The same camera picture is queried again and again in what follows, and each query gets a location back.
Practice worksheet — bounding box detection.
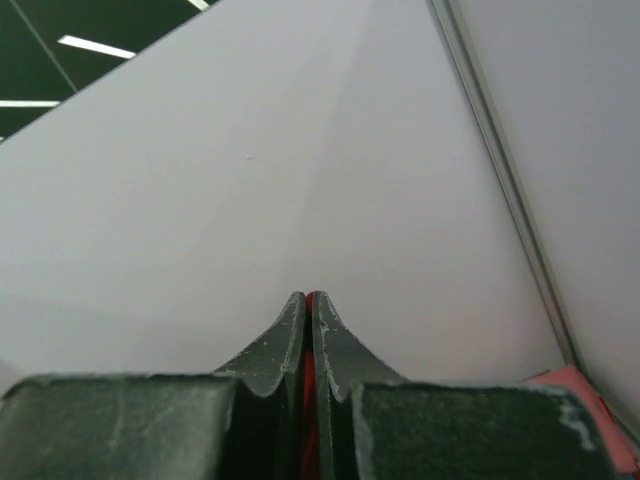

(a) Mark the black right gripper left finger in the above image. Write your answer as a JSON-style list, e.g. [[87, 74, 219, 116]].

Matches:
[[1, 292, 306, 479]]

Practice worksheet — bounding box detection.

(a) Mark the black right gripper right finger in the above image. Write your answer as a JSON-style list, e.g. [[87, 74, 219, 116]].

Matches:
[[310, 291, 615, 479]]

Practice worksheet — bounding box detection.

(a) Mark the red t shirt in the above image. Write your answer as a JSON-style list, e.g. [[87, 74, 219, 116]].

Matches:
[[299, 293, 320, 480]]

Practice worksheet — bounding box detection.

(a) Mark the folded pink t shirt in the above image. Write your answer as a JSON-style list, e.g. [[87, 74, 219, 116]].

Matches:
[[526, 365, 639, 479]]

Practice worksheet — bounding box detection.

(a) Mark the right aluminium corner post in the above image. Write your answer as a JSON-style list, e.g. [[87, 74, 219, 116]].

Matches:
[[429, 1, 639, 445]]

